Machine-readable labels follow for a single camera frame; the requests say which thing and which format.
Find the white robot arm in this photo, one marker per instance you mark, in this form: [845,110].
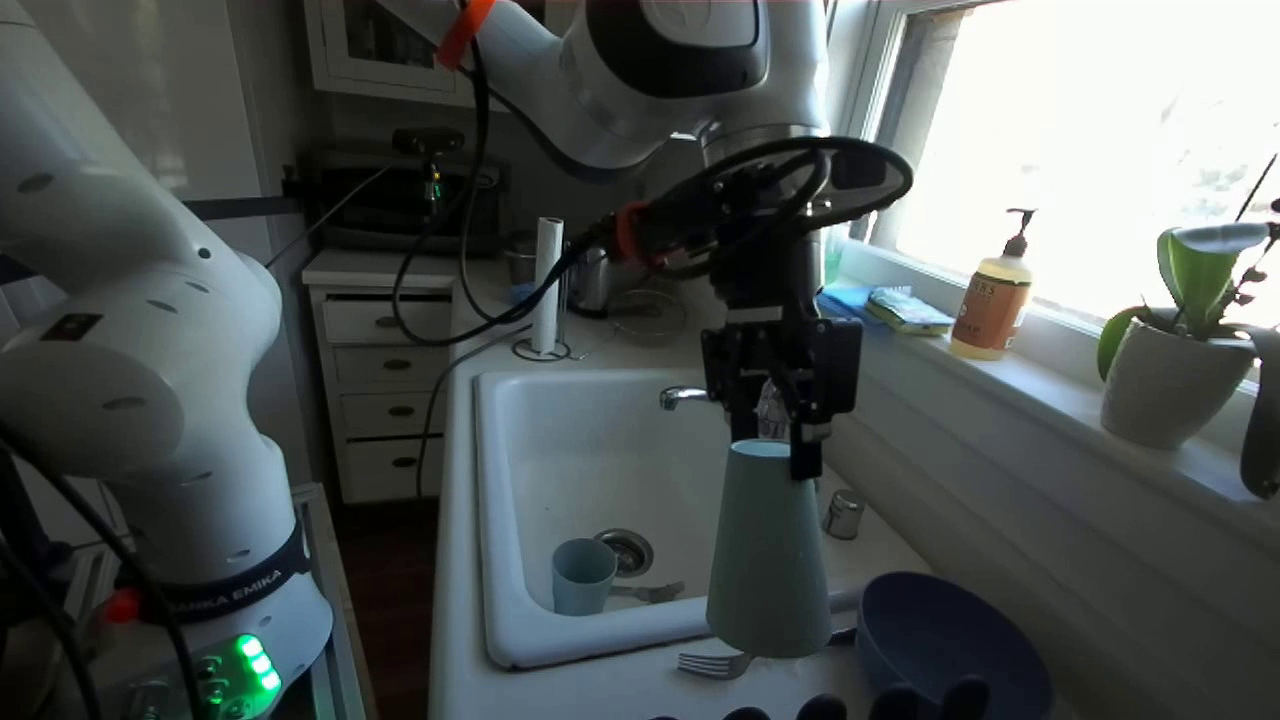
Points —
[143,373]

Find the light grey-blue tall cup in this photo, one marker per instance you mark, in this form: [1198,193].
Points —
[771,591]

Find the blue bowl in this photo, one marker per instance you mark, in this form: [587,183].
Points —
[928,635]

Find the small blue cup in sink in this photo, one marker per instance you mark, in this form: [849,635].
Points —
[581,577]

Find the potted plant white pot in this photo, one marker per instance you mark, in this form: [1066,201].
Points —
[1170,369]

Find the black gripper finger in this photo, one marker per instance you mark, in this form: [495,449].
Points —
[804,434]
[750,421]

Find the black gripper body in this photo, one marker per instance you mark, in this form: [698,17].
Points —
[774,332]

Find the blue cloth on sill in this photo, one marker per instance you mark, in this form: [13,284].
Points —
[842,302]

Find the black dish drying rack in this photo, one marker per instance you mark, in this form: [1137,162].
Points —
[962,701]

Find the white drawer cabinet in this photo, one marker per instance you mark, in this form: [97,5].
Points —
[382,419]

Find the white kitchen sink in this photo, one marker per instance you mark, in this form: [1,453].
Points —
[581,449]

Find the chrome sink faucet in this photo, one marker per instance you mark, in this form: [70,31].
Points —
[680,393]

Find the orange soap pump bottle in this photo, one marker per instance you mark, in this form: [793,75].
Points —
[992,298]

